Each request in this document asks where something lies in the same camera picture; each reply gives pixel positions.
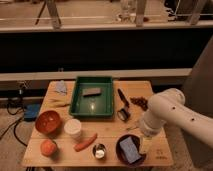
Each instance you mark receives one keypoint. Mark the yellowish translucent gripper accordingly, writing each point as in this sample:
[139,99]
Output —
[145,144]

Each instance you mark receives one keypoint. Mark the blue sponge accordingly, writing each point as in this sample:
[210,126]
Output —
[130,150]

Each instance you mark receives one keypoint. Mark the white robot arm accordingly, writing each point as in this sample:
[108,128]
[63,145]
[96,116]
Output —
[169,106]

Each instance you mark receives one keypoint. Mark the red bowl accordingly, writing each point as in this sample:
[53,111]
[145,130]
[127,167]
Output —
[48,122]

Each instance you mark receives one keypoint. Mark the dark grape bunch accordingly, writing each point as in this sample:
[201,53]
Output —
[141,102]

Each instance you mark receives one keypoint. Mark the small metal cup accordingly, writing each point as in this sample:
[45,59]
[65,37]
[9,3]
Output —
[99,151]

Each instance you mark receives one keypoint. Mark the orange carrot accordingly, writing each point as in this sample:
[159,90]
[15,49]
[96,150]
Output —
[83,145]

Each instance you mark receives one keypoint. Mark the green plastic tray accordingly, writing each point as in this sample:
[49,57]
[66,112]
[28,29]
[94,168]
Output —
[98,106]

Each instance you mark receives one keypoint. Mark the white cup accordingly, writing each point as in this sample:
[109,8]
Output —
[73,127]

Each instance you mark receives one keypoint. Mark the grey block in tray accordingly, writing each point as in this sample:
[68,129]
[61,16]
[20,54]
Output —
[91,91]

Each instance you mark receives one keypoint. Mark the wooden folding table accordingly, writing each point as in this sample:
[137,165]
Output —
[108,130]

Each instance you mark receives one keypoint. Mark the orange round fruit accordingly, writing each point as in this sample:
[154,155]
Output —
[48,147]

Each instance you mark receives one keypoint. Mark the yellow banana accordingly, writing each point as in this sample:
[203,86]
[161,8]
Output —
[58,103]

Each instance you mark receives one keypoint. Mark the blue crumpled cloth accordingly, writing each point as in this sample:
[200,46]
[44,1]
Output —
[61,87]

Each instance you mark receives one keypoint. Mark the blue box on floor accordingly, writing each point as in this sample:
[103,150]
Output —
[31,112]

